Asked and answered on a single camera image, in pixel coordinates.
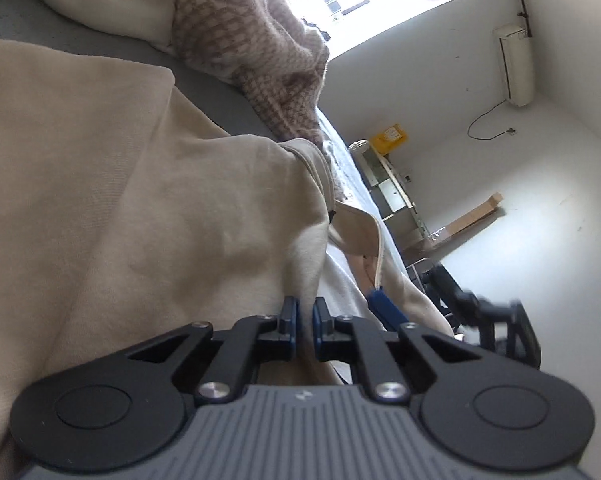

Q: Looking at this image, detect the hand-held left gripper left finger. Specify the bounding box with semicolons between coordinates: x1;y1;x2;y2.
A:
128;296;302;407

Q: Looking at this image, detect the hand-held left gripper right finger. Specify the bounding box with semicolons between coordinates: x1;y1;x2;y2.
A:
313;297;482;405

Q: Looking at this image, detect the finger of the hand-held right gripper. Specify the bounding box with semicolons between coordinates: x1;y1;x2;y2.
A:
368;287;407;332

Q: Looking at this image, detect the beige zip jacket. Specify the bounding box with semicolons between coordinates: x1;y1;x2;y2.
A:
0;37;456;466

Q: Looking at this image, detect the pale desk with drawers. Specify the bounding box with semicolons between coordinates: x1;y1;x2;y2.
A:
349;142;432;257

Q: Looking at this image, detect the long cardboard box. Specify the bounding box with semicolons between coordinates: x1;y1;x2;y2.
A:
433;191;505;244

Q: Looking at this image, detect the yellow box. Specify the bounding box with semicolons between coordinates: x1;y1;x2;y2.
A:
371;123;410;154

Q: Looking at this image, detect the white air conditioner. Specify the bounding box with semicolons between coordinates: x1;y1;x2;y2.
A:
492;23;537;107

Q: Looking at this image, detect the houndstooth knit sweater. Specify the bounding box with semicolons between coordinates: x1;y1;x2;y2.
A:
172;0;332;145

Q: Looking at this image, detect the white garment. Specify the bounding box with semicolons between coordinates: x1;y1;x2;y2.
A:
10;0;194;55

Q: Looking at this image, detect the black power cable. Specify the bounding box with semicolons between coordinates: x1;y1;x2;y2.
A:
467;97;519;142

